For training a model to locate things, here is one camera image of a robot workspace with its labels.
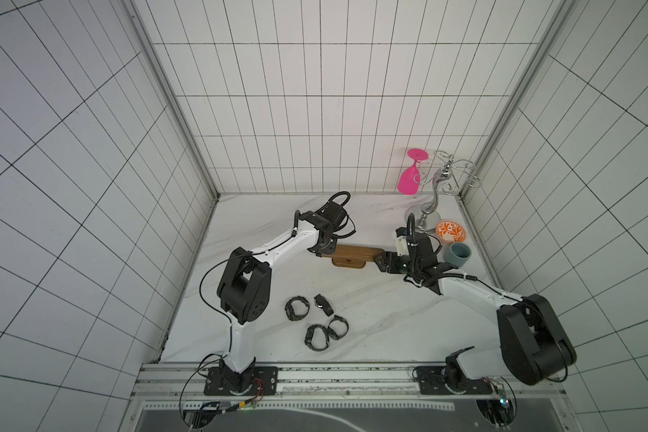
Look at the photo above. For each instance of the pink plastic wine glass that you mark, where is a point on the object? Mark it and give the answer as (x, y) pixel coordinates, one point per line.
(409, 180)

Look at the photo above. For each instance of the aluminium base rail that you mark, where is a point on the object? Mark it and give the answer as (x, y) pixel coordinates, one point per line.
(188, 382)

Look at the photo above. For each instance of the grey-blue ceramic cup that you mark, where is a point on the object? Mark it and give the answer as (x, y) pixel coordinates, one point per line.
(457, 254)

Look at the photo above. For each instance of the white perforated cable strip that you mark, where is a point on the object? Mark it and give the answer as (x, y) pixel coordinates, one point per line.
(267, 404)

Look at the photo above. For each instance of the black slim strap watch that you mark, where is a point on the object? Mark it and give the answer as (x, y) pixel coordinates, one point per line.
(337, 328)

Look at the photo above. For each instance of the brown wooden watch stand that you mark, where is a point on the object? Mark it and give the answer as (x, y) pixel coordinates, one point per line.
(355, 257)

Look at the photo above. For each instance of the chrome wire glass holder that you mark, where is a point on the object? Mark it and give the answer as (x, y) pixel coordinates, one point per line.
(443, 181)

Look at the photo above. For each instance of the chunky black sport watch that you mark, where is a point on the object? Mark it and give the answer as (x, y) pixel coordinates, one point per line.
(297, 308)

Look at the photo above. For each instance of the small black square watch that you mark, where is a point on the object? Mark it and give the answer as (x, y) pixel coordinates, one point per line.
(323, 303)

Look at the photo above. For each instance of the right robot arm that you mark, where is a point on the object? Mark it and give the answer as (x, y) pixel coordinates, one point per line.
(532, 345)

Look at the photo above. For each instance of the orange patterned white bowl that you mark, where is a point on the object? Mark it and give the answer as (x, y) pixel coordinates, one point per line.
(449, 232)

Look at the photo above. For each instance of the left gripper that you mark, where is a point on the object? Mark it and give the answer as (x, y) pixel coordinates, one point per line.
(332, 246)

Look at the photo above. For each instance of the black rugged digital watch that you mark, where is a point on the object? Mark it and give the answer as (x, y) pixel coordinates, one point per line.
(317, 338)

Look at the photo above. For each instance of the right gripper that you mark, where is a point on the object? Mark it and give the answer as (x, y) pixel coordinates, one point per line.
(391, 262)

